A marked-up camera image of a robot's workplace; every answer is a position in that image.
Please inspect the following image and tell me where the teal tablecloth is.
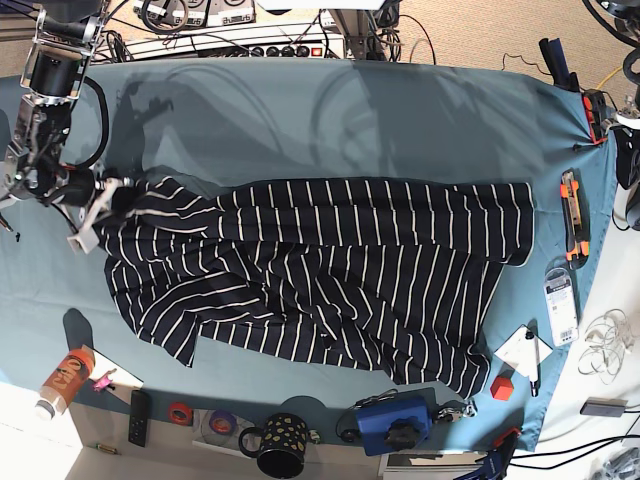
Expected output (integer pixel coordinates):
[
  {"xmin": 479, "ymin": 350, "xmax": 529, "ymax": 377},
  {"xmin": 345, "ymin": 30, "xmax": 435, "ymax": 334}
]
[{"xmin": 1, "ymin": 58, "xmax": 617, "ymax": 424}]

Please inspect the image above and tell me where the navy white striped t-shirt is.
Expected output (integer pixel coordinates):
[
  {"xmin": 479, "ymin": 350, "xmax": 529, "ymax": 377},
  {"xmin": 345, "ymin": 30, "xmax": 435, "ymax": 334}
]
[{"xmin": 95, "ymin": 177, "xmax": 535, "ymax": 398}]

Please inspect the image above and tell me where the purple tape roll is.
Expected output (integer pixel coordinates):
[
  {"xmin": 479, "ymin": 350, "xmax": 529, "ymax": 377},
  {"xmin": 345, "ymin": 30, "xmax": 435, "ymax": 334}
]
[{"xmin": 208, "ymin": 410, "xmax": 237, "ymax": 436}]

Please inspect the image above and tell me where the pink small figurine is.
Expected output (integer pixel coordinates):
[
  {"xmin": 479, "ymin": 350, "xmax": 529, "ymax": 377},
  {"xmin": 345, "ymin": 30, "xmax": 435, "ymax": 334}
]
[{"xmin": 93, "ymin": 369, "xmax": 117, "ymax": 392}]

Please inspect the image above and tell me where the metal keyring carabiner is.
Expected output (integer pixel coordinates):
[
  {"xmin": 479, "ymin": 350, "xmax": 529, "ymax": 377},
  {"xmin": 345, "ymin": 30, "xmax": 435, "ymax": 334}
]
[{"xmin": 432, "ymin": 398, "xmax": 478, "ymax": 424}]

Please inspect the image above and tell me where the grey adapter box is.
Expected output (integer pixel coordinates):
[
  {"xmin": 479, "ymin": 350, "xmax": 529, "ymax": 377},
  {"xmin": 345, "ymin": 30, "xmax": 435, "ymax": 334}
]
[{"xmin": 580, "ymin": 398, "xmax": 626, "ymax": 418}]

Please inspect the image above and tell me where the orange black clamp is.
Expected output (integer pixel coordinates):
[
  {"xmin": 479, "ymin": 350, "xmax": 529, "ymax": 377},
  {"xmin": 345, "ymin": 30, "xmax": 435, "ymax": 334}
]
[{"xmin": 582, "ymin": 89, "xmax": 608, "ymax": 145}]

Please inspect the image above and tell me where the red cube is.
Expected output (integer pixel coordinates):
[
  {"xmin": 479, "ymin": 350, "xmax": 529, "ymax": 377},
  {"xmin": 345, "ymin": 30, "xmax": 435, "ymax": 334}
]
[{"xmin": 490, "ymin": 376, "xmax": 514, "ymax": 401}]

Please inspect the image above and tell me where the white paper card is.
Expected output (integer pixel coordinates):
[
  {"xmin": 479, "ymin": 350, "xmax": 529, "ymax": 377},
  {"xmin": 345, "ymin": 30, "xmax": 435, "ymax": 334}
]
[{"xmin": 495, "ymin": 325, "xmax": 552, "ymax": 377}]

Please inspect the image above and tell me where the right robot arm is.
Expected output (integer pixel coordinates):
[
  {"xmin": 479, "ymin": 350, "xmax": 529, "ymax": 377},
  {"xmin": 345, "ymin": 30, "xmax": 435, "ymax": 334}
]
[{"xmin": 1, "ymin": 1, "xmax": 134, "ymax": 254}]

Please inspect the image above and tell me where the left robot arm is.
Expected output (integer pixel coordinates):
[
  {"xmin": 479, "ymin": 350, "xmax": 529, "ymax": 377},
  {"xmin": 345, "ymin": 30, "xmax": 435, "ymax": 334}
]
[{"xmin": 583, "ymin": 1, "xmax": 639, "ymax": 190}]

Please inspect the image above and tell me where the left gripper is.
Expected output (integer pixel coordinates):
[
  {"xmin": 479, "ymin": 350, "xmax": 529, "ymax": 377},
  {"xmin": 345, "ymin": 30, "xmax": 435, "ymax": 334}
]
[{"xmin": 605, "ymin": 107, "xmax": 640, "ymax": 189}]

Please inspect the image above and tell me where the black white marker pen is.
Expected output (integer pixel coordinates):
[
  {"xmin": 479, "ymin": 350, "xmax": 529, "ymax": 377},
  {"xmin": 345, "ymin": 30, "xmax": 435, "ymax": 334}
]
[{"xmin": 525, "ymin": 329, "xmax": 539, "ymax": 397}]

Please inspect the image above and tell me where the black remote control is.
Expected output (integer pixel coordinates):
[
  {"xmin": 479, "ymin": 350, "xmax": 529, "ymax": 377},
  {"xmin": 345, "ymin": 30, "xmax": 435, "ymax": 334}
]
[{"xmin": 128, "ymin": 390, "xmax": 151, "ymax": 448}]

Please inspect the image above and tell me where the white coiled cable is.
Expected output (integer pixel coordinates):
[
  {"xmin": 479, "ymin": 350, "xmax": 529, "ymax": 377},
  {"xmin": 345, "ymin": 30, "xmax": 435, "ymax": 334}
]
[{"xmin": 577, "ymin": 308, "xmax": 636, "ymax": 386}]

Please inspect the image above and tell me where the white power strip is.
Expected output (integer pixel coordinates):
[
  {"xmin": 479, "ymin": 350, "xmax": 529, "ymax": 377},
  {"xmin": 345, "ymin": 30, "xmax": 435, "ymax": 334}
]
[{"xmin": 197, "ymin": 43, "xmax": 331, "ymax": 58}]

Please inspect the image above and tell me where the white paper sheet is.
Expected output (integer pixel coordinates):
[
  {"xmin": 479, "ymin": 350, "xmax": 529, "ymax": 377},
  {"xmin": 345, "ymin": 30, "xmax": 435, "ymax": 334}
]
[{"xmin": 82, "ymin": 345, "xmax": 144, "ymax": 389}]

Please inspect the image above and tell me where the red tape roll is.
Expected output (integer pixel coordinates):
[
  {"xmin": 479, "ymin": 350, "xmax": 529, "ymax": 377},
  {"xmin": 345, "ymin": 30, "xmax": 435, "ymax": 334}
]
[{"xmin": 168, "ymin": 402, "xmax": 193, "ymax": 426}]

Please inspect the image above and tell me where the black mug yellow pattern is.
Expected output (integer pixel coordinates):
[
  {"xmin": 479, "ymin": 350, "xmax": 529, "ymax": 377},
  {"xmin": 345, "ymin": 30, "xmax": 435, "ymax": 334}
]
[{"xmin": 238, "ymin": 413, "xmax": 309, "ymax": 479}]

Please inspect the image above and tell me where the blue black clamp handle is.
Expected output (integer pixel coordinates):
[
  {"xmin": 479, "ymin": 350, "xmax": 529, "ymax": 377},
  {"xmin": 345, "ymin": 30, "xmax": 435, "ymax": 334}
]
[{"xmin": 538, "ymin": 38, "xmax": 580, "ymax": 93}]

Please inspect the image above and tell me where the orange black utility knife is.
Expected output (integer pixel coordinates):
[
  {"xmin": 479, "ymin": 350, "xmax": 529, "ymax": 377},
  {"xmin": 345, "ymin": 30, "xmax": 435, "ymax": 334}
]
[{"xmin": 560, "ymin": 169, "xmax": 590, "ymax": 270}]

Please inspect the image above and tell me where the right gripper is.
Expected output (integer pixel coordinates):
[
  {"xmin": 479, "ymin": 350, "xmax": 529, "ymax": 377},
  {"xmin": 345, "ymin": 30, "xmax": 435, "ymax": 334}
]
[{"xmin": 1, "ymin": 97, "xmax": 142, "ymax": 253}]

